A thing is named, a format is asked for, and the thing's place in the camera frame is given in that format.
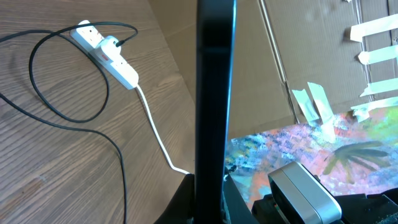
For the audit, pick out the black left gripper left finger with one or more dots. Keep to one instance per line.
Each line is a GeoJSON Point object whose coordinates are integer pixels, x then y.
{"type": "Point", "coordinates": [180, 209]}

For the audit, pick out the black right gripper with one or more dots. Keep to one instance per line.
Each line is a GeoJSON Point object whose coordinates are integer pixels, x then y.
{"type": "Point", "coordinates": [357, 208]}

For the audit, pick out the blue Galaxy S24+ smartphone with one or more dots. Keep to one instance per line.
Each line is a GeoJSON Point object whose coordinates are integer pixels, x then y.
{"type": "Point", "coordinates": [216, 21]}

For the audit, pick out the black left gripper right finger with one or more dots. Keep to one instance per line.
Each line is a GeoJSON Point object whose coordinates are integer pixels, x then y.
{"type": "Point", "coordinates": [236, 209]}

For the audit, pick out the white power strip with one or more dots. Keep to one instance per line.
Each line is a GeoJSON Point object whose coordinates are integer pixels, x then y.
{"type": "Point", "coordinates": [89, 37]}

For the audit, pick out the white charger plug adapter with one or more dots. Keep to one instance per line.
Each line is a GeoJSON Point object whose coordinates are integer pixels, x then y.
{"type": "Point", "coordinates": [107, 50]}

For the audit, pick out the brown cardboard backdrop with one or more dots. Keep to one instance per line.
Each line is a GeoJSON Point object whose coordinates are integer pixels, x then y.
{"type": "Point", "coordinates": [283, 46]}

